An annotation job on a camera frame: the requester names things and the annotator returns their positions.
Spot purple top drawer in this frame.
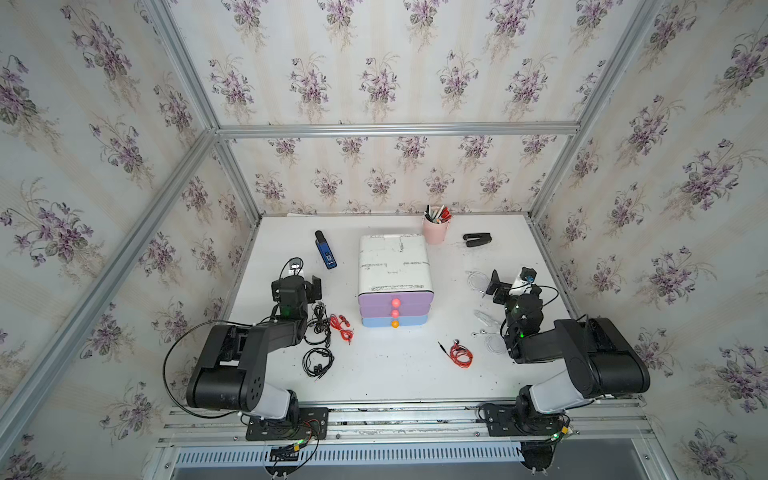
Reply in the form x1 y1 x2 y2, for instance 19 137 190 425
358 291 434 308

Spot aluminium mounting rail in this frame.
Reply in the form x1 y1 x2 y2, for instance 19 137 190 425
156 400 655 447

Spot black earphones lower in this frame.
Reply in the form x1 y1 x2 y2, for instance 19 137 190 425
302 347 335 379

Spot white earphones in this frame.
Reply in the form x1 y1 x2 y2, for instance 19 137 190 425
467 271 491 297
471 310 508 355

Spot red earphones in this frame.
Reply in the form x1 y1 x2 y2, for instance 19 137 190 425
329 314 354 344
438 339 474 369

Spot purple drawer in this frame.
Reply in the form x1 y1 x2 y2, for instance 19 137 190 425
358 302 434 320
358 291 434 308

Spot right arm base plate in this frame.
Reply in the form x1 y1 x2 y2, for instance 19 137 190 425
478 403 570 439

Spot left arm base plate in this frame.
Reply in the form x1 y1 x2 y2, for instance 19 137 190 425
245 407 330 441

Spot black earphones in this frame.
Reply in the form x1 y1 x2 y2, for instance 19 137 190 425
304 301 331 348
302 347 335 379

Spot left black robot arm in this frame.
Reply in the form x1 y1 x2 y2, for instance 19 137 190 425
161 274 322 424

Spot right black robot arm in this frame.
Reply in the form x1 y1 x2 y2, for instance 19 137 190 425
479 267 651 441

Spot white drawer cabinet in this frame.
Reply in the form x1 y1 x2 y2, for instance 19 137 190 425
358 234 433 294

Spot black earphones upper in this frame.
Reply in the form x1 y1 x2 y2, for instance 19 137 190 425
304 301 331 348

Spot black stapler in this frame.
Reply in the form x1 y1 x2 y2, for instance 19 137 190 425
462 232 492 248

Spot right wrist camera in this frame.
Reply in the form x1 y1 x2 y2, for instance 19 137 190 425
510 267 537 295

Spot pink pen holder cup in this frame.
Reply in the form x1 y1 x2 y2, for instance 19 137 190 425
423 205 452 245

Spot blue bottom drawer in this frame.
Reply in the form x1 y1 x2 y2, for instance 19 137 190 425
362 315 428 328

